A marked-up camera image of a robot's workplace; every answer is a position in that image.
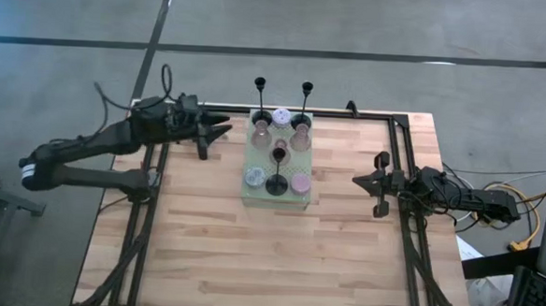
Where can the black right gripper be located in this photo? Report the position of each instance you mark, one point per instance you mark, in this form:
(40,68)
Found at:
(391,183)

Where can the grey metal stand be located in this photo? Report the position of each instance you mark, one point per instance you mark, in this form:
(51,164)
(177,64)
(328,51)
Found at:
(17,203)

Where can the black frame clamp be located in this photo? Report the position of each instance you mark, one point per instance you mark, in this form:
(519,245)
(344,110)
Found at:
(351,107)

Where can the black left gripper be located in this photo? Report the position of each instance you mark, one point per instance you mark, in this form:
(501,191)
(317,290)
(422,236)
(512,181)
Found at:
(188,122)

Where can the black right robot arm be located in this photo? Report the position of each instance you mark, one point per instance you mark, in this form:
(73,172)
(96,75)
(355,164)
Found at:
(490,202)

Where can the tall black metal candlestick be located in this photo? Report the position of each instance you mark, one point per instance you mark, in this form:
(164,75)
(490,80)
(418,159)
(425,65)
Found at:
(307,86)
(260,82)
(276,187)

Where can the white paper bag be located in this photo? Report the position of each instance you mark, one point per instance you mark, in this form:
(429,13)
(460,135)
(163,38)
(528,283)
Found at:
(485,295)

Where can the pink votive holder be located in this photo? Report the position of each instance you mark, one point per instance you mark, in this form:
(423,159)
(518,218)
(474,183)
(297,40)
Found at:
(301,184)

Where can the green perforated metal shelf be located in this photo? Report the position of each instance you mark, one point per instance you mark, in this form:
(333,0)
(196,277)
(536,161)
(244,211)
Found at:
(300,166)

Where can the black aluminium table frame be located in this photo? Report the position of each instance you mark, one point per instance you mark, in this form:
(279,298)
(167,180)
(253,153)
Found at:
(340,114)

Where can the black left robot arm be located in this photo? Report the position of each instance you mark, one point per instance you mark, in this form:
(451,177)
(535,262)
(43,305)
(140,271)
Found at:
(103,179)

